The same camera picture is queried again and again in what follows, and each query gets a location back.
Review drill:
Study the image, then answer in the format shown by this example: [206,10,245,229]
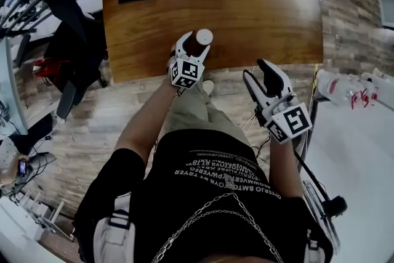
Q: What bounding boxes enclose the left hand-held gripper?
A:
[168,30,212,89]

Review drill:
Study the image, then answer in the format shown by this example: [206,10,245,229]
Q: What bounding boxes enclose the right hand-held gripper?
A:
[243,59,313,145]

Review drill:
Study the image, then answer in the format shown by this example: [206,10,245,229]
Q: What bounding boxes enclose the person's left forearm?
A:
[116,81,179,161]

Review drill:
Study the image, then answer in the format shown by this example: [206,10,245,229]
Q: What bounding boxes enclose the person's right forearm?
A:
[269,138,304,200]

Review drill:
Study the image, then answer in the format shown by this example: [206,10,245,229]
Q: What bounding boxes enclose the person's white shoe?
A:
[201,79,215,96]

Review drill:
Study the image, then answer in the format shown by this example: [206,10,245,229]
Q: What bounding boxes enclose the khaki trousers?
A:
[159,87,252,152]

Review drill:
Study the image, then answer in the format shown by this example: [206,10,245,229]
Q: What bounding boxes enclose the plastic pack of water bottles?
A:
[316,69,379,108]

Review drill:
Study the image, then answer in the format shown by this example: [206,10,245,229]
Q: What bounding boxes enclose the black office chair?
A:
[23,0,108,119]

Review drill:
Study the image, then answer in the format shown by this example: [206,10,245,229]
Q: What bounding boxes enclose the red bag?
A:
[33,58,73,84]

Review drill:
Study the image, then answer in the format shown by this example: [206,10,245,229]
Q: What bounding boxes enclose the black printed t-shirt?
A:
[73,129,335,263]

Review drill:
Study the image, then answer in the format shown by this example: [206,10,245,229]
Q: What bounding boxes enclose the glass-topped white desk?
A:
[0,36,28,136]

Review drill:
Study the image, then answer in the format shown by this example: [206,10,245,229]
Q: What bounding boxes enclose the white stool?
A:
[18,190,74,241]

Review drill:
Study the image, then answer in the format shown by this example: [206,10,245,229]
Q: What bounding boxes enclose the silver chain necklace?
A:
[150,174,286,263]

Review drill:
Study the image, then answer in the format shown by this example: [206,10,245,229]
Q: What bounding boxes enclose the white bag shoulder strap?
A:
[94,195,136,263]
[303,229,327,263]

